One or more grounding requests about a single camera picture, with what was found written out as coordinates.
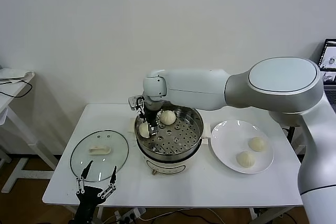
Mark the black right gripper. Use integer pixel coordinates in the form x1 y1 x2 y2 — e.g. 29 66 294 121
139 101 161 136

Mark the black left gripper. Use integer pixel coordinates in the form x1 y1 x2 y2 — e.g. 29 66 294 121
73 160 118 224

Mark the white steamed baozi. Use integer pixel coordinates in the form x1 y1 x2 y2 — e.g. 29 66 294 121
160 110 176 126
235 151 257 168
138 123 151 138
248 136 268 153

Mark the glass lid with white handle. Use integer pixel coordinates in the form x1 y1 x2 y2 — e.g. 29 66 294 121
70 129 130 183

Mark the stainless steel steamer basket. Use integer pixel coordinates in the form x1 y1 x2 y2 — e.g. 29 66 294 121
134 104 205 156

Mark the steel steamer pot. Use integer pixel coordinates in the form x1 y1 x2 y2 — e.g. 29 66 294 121
127 119 212 176

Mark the white power strip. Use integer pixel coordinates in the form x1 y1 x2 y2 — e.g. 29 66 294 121
114 207 147 222

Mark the white side table with cloth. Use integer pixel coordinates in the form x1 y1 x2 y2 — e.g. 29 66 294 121
0 70 62 194

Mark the white round plate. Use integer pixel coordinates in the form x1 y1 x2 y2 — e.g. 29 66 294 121
210 120 275 175

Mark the open grey laptop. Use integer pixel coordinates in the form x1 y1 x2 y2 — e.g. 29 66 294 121
317 38 336 86

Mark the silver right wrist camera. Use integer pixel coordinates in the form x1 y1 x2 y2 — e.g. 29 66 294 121
128 95 145 111

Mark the thin black cable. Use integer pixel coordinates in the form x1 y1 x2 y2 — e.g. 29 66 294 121
0 78 34 99

